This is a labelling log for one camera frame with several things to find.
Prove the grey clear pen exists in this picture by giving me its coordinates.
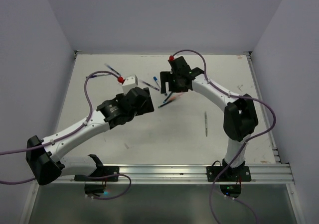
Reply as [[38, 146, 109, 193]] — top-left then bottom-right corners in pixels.
[[204, 111, 208, 137]]

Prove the blue clear gel pen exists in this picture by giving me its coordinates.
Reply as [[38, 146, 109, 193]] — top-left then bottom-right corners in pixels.
[[104, 63, 121, 76]]

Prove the dark blue grip pen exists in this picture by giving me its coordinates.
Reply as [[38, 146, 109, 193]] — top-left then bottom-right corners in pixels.
[[85, 74, 110, 79]]

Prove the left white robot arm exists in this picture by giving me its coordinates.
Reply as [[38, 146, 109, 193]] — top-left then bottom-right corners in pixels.
[[26, 87, 154, 185]]

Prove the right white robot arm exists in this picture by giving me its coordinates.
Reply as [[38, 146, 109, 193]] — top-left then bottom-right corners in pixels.
[[160, 56, 258, 181]]

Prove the blue pen under orange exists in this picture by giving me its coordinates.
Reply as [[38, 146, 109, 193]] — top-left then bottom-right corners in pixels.
[[163, 92, 173, 104]]

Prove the orange gel pen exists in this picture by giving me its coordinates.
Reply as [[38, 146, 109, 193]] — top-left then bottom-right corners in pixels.
[[170, 93, 184, 101]]

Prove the teal dark gel pen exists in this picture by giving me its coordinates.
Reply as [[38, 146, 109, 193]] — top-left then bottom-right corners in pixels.
[[158, 97, 179, 109]]

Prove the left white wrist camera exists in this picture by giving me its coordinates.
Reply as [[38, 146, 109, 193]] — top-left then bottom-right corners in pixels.
[[122, 75, 138, 95]]

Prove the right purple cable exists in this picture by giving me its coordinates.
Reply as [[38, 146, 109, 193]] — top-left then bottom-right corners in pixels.
[[168, 49, 277, 224]]

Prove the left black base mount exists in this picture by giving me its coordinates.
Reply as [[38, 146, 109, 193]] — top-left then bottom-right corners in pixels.
[[74, 154, 120, 200]]

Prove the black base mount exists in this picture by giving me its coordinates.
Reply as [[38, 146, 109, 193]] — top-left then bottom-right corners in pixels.
[[206, 160, 252, 198], [74, 154, 120, 200]]

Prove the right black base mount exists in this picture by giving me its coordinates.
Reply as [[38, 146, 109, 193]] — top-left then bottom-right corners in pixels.
[[206, 160, 252, 198]]

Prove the aluminium front rail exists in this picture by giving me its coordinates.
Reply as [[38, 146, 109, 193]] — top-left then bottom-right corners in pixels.
[[31, 162, 294, 185]]

